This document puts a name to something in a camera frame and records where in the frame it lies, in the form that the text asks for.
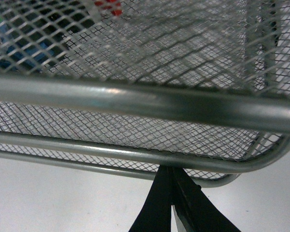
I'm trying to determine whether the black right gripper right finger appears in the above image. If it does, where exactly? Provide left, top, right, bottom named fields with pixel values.
left=170, top=168, right=240, bottom=232

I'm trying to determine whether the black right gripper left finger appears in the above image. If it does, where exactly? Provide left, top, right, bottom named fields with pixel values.
left=130, top=166, right=172, bottom=232

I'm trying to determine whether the silver mesh paper rack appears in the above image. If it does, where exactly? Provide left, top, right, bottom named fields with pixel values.
left=0, top=0, right=290, bottom=187

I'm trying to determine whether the red emergency stop button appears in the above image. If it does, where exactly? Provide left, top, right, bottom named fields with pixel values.
left=0, top=0, right=122, bottom=72

